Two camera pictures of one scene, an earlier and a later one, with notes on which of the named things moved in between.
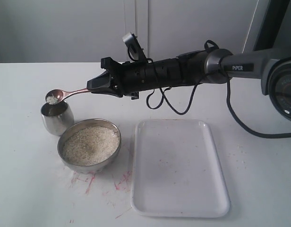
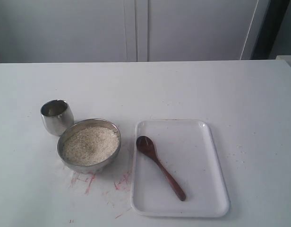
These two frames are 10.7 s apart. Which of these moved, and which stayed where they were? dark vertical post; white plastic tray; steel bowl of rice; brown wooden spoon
Moved: brown wooden spoon
Stayed: steel bowl of rice; white plastic tray; dark vertical post
